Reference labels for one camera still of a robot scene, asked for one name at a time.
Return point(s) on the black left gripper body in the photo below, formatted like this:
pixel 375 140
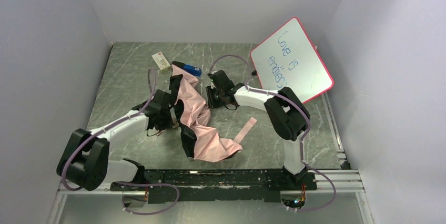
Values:
pixel 174 111

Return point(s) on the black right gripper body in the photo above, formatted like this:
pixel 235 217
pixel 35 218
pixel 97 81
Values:
pixel 212 96

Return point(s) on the pink and black folding umbrella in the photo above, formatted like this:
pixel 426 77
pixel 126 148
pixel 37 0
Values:
pixel 198 139

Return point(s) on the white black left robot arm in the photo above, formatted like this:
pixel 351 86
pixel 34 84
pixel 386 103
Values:
pixel 85 161

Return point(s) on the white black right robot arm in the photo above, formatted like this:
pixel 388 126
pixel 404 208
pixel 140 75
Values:
pixel 288 116

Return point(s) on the blue black marker eraser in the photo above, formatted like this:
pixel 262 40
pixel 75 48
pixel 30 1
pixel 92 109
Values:
pixel 193 70

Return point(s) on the small white card box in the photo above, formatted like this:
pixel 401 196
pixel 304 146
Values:
pixel 161 61

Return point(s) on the red framed whiteboard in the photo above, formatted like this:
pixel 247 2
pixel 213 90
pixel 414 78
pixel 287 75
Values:
pixel 288 58

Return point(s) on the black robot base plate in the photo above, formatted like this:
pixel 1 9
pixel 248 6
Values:
pixel 166 185

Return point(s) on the aluminium frame rail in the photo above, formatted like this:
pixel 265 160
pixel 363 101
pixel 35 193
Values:
pixel 344 180

